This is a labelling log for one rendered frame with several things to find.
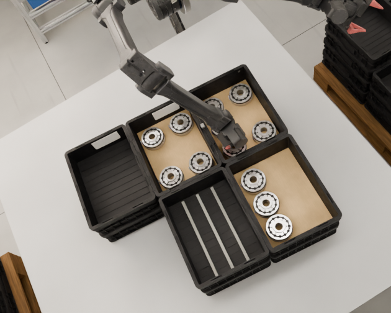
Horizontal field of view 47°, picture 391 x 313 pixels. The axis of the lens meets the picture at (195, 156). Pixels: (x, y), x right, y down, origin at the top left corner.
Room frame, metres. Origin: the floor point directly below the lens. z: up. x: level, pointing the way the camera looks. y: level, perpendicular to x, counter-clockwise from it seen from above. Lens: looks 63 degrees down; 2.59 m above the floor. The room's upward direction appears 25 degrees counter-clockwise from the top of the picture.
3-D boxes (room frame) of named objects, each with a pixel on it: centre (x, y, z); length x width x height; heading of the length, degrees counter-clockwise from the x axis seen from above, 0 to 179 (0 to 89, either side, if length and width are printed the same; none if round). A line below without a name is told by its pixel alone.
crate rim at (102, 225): (0.94, 0.37, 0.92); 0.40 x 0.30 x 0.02; 2
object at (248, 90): (1.07, -0.30, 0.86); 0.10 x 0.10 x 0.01
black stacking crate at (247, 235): (0.55, 0.06, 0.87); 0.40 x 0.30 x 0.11; 2
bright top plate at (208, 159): (0.84, -0.01, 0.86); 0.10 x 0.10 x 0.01
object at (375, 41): (1.29, -1.14, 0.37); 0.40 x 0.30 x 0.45; 7
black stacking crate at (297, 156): (0.56, -0.24, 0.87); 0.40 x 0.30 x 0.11; 2
